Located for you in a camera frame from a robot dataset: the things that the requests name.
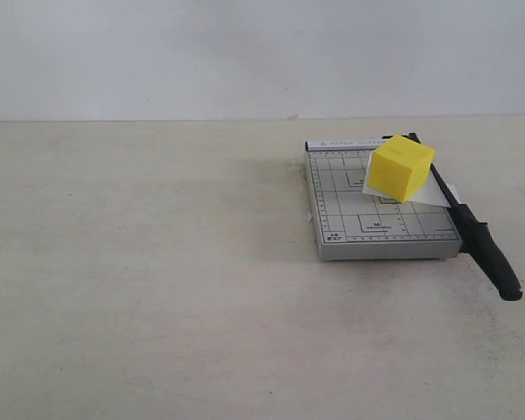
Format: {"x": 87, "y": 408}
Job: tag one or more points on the yellow foam cube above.
{"x": 408, "y": 153}

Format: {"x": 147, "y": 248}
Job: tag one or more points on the white paper sheet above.
{"x": 428, "y": 193}

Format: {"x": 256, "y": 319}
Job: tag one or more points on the black cutter blade arm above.
{"x": 478, "y": 242}

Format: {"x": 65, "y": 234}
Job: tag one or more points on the grey paper cutter base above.
{"x": 352, "y": 225}

